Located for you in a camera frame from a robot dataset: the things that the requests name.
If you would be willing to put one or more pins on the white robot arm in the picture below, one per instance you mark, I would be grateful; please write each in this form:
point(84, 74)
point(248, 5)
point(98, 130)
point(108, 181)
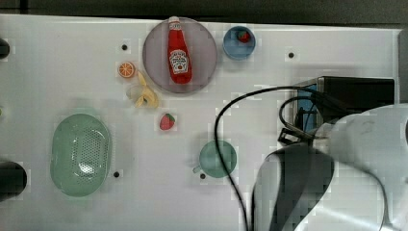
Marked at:
point(352, 177)

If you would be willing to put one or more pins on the black toaster oven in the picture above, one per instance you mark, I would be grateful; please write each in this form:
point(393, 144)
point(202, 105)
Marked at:
point(358, 94)

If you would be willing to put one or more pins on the strawberry toy on table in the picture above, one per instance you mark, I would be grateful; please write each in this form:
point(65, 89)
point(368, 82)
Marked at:
point(167, 122)

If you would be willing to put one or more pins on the green cup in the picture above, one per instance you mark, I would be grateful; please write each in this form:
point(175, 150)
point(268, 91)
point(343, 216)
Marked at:
point(217, 159)

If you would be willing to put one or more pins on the peeled banana toy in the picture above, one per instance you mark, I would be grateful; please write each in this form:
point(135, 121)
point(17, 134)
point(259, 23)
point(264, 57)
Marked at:
point(141, 95)

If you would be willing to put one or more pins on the red ketchup bottle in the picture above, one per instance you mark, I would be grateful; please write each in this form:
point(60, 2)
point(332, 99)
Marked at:
point(178, 56)

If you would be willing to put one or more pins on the purple round plate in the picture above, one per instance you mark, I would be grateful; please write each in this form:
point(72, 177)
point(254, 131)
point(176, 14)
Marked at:
point(203, 52)

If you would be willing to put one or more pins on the blue bowl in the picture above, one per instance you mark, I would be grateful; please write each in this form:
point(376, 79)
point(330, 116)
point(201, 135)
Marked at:
point(235, 49)

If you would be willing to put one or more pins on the strawberry toy in bowl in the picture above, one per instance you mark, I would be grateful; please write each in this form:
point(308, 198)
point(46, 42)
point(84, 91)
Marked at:
point(243, 36)

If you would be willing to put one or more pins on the orange slice toy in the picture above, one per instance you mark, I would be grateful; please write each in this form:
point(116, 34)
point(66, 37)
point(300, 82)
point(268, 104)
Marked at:
point(126, 70)

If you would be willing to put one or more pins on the green oval strainer basket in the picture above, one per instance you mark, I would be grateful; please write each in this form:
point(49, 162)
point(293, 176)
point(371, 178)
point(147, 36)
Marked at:
point(81, 155)

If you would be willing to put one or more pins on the black cylinder lower left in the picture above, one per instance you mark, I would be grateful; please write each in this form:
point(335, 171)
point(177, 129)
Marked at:
point(13, 180)

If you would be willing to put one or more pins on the black object upper left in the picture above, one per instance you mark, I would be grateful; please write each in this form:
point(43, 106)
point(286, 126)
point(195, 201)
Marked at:
point(4, 49)

